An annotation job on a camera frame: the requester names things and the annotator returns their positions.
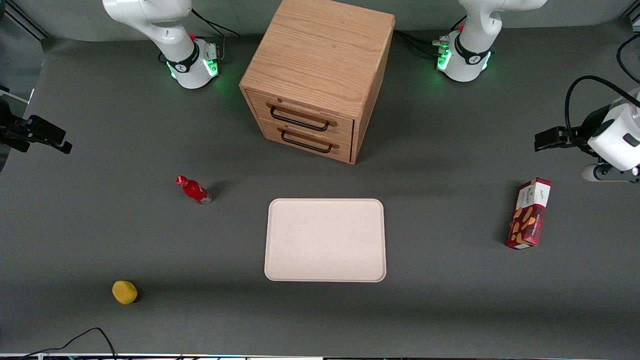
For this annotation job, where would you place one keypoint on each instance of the red plastic bottle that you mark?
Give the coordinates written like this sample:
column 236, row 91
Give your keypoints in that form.
column 194, row 190

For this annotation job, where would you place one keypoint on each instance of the red cookie box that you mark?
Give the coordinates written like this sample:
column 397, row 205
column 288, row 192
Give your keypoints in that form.
column 529, row 215

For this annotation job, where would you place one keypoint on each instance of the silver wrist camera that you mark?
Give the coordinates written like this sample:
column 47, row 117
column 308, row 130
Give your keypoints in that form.
column 592, row 173

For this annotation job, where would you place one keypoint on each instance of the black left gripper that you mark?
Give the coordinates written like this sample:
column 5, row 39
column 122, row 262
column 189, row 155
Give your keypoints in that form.
column 589, row 127

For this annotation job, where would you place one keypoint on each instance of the yellow toy fruit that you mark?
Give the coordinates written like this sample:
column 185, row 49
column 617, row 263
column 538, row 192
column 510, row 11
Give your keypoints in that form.
column 124, row 292

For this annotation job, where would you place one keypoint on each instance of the wooden drawer cabinet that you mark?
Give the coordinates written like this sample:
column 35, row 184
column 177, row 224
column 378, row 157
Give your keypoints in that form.
column 320, row 50

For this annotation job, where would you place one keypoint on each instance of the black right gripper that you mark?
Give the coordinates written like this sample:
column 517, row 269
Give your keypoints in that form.
column 9, row 131

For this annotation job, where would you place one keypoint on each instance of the wooden drawer front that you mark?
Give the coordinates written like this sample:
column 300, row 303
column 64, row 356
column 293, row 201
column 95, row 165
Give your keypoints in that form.
column 345, row 151
column 260, row 107

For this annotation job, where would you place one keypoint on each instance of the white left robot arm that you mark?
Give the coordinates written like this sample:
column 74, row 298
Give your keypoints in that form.
column 472, row 55

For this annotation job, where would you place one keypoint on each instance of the dark grey table mat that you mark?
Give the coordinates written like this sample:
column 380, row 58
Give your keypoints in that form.
column 440, row 280

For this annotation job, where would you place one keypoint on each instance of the beige rectangular tray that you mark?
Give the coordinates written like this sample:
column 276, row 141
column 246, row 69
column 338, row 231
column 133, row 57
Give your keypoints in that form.
column 325, row 240

